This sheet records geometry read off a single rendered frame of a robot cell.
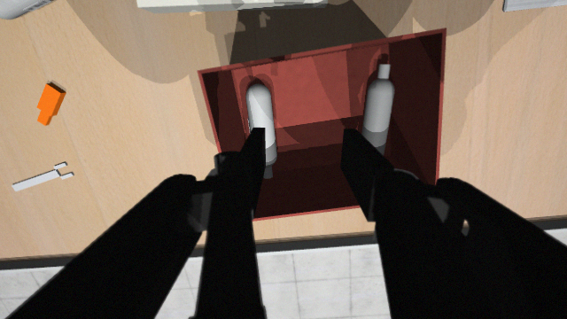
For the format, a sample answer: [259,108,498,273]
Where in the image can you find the grey open-end spanner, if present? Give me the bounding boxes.
[12,162,74,191]

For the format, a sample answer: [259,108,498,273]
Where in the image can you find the dark red open box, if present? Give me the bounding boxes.
[198,28,447,222]

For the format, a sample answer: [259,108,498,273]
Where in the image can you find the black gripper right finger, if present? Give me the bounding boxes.
[340,128,567,319]

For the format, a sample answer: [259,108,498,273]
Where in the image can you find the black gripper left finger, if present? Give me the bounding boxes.
[5,128,268,319]

